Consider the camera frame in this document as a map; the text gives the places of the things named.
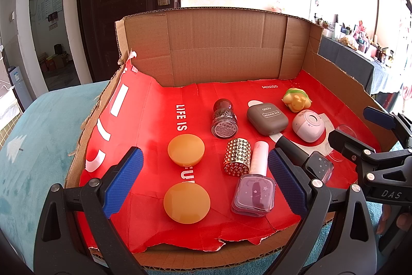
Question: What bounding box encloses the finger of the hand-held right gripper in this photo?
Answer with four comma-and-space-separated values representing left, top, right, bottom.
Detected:
364, 106, 412, 150
328, 129, 412, 180

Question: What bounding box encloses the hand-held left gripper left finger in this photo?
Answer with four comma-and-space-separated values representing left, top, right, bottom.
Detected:
33, 146, 145, 275

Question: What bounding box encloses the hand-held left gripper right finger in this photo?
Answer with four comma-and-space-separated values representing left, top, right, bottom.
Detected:
265, 148, 378, 275

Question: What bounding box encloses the pink round device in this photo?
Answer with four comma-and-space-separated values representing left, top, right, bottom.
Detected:
292, 111, 326, 143

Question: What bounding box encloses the purple nail polish bottle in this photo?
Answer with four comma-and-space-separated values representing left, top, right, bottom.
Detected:
231, 141, 277, 218

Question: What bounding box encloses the black capped polish bottle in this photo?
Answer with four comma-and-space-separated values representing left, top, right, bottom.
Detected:
275, 135, 334, 184

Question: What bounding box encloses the gold studded cylinder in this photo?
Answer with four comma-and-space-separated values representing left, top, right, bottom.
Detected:
223, 138, 253, 177

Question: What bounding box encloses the green yellow toy figure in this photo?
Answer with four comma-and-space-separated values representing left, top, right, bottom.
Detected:
282, 87, 313, 114

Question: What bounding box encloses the orange round container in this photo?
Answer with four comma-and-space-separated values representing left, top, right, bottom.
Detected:
163, 182, 211, 224
167, 134, 205, 166

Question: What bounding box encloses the grey brown compact case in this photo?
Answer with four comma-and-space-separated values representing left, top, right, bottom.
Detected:
247, 99, 289, 136

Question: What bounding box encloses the glitter bottle with red cap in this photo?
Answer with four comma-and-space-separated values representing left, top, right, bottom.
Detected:
211, 98, 239, 139

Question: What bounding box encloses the cardboard box with red lining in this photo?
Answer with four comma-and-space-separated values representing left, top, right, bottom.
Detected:
64, 6, 400, 271

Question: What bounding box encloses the person's right hand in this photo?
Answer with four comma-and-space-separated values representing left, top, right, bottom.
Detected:
376, 207, 412, 235

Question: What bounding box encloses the side table with dark cloth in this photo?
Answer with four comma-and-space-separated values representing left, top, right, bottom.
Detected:
317, 35, 409, 98

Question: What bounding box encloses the row of cosmetic bottles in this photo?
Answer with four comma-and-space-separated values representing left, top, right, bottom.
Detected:
314, 14, 398, 64

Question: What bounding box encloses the dark brown door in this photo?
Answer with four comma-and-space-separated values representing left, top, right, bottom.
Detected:
75, 0, 181, 82

